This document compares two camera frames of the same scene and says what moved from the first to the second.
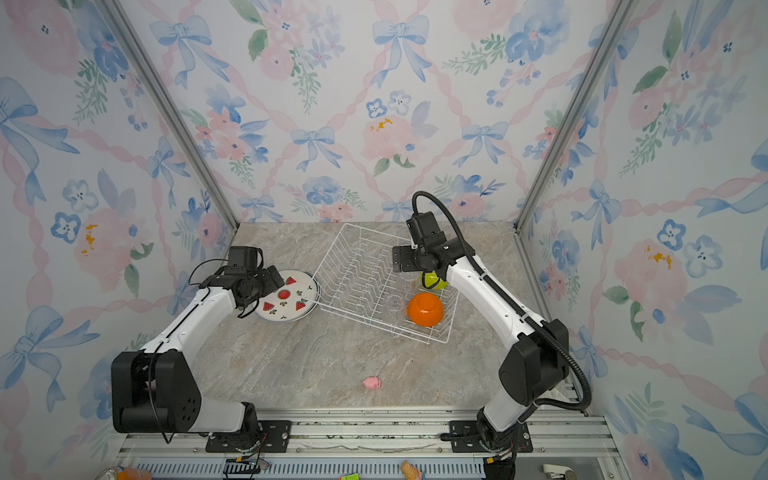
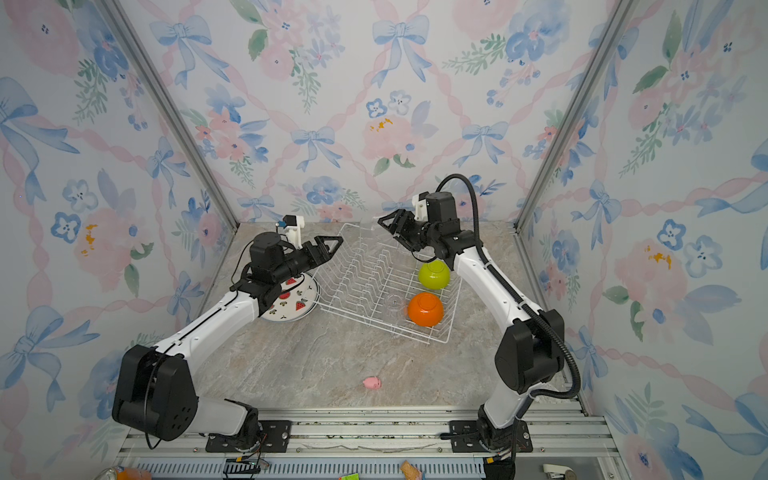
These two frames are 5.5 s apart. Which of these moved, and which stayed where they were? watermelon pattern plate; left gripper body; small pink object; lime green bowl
Moved: left gripper body
Stayed: watermelon pattern plate; lime green bowl; small pink object
